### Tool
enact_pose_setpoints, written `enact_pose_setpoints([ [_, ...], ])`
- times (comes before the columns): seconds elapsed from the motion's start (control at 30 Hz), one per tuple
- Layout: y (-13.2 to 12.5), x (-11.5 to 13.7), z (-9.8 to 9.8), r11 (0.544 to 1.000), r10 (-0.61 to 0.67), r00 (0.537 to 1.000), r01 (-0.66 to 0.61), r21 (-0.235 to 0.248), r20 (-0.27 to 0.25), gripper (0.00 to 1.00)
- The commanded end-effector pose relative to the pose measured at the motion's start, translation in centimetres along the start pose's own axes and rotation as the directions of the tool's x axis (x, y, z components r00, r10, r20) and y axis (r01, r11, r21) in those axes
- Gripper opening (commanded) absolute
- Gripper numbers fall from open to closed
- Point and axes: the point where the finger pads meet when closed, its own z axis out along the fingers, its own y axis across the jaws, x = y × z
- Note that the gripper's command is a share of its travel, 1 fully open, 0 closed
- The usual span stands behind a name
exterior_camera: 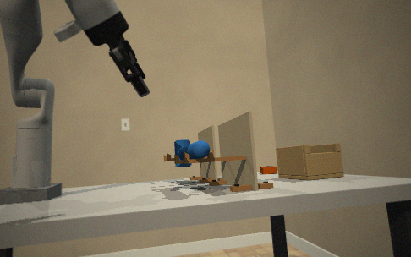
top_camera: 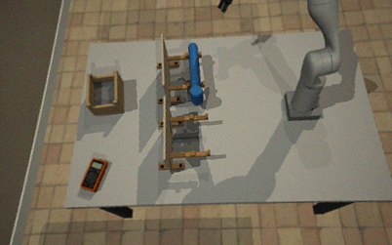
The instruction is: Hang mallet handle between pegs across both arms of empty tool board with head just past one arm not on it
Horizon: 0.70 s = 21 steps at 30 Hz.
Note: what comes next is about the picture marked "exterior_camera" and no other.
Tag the orange and black multimeter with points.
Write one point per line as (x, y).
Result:
(268, 170)

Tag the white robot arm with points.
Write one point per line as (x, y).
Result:
(22, 32)

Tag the blue mallet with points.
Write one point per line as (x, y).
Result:
(196, 150)

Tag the brown wooden crate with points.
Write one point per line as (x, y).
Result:
(299, 162)

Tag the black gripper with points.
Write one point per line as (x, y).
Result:
(111, 32)

